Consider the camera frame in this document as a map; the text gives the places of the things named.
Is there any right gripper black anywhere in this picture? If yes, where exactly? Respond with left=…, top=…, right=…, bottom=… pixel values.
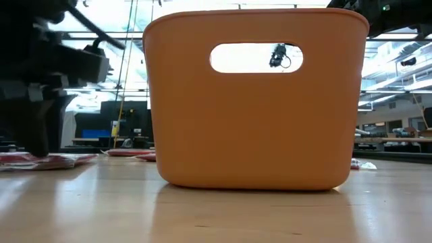
left=327, top=0, right=375, bottom=38

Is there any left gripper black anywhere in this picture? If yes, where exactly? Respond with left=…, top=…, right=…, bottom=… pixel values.
left=0, top=30, right=111, bottom=158

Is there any red popcorn bag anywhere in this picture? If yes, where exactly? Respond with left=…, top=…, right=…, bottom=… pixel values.
left=0, top=151, right=99, bottom=171
left=102, top=148, right=157, bottom=157
left=134, top=153, right=157, bottom=163

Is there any clear packet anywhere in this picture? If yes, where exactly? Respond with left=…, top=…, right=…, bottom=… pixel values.
left=350, top=158, right=377, bottom=171

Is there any white hanging cloth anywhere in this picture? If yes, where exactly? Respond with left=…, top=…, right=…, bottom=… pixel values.
left=60, top=111, right=77, bottom=149

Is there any blue box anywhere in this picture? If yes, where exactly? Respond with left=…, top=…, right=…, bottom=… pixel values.
left=82, top=129, right=113, bottom=139

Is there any yellow thin pole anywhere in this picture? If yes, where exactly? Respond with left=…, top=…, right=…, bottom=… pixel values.
left=113, top=43, right=133, bottom=150

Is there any black monitor cabinet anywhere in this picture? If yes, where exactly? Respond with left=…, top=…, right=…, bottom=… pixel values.
left=74, top=100, right=153, bottom=138

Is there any dark thin pole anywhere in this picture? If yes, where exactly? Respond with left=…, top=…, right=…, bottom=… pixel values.
left=107, top=0, right=134, bottom=149

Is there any long wooden workbench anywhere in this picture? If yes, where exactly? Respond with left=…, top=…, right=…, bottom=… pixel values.
left=354, top=136, right=432, bottom=144

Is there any orange plastic basket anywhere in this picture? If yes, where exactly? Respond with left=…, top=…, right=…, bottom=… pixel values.
left=142, top=7, right=371, bottom=192

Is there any black overhead camera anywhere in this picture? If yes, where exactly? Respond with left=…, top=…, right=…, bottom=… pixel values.
left=269, top=43, right=292, bottom=70

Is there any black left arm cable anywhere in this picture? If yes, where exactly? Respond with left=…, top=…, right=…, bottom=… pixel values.
left=67, top=5, right=126, bottom=51

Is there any hanging yellow cable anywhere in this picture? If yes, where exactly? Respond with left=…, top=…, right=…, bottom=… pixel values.
left=412, top=92, right=430, bottom=130

